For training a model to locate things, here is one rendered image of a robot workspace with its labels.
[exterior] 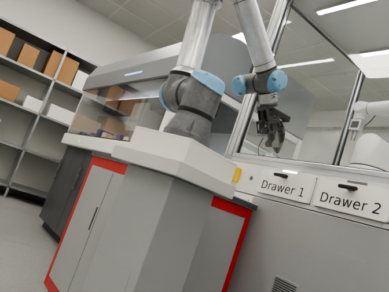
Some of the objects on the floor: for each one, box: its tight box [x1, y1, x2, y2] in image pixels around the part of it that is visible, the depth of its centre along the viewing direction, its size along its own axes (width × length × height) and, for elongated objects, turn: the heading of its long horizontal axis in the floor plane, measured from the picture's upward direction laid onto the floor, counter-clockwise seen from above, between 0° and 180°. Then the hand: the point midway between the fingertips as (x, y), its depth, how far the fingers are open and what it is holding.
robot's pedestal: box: [80, 144, 236, 292], centre depth 108 cm, size 30×30×76 cm
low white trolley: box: [43, 149, 258, 292], centre depth 169 cm, size 58×62×76 cm
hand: (278, 149), depth 155 cm, fingers closed
